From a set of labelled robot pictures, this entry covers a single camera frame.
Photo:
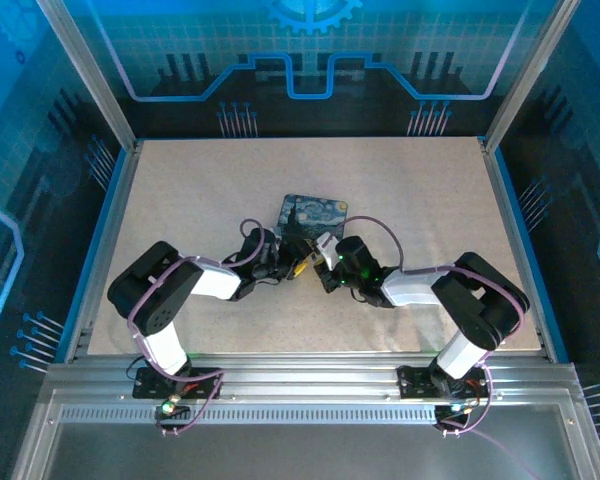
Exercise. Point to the aluminium mounting rail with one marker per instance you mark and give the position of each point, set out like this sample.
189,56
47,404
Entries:
310,372

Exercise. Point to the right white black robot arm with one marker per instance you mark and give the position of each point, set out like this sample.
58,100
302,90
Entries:
415,290

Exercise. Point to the aluminium side rail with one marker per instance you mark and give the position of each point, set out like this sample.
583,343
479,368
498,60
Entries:
512,235
107,240

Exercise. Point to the grey metal tray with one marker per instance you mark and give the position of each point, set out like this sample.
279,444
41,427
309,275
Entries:
300,450

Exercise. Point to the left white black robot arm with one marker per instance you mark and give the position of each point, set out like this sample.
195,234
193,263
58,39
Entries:
210,282

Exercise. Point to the aluminium frame post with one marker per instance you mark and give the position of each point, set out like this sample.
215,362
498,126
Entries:
527,75
87,75

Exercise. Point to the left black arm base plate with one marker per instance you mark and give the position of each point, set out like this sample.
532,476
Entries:
205,382

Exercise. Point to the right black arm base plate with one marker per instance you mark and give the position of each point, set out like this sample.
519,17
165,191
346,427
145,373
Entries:
417,382

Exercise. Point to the yellow padlock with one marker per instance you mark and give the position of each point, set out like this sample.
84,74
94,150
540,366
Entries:
301,269

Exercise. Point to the starry night print mat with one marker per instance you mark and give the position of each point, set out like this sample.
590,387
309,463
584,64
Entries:
312,212

